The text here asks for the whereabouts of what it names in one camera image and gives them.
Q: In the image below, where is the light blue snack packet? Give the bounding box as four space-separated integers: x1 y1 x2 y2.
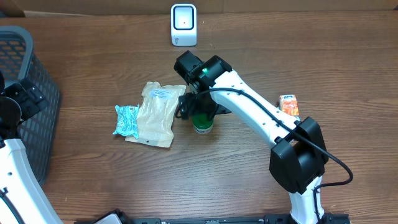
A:
113 105 139 139

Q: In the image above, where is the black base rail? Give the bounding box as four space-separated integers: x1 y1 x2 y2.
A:
130 213 351 224

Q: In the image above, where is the orange tissue pack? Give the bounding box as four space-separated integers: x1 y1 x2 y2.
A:
279 95 299 116

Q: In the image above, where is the white barcode scanner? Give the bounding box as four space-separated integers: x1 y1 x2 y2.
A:
170 3 197 47

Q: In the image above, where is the white plastic pouch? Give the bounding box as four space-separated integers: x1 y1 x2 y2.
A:
125 82 186 148

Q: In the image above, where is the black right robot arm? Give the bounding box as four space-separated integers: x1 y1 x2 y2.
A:
174 50 328 223

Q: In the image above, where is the grey plastic mesh basket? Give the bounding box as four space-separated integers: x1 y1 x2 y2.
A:
1 26 62 185

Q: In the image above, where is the green lid jar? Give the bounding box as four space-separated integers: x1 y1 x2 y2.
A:
192 114 214 134

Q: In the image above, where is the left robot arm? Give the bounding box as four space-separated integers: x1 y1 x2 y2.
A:
1 77 62 224

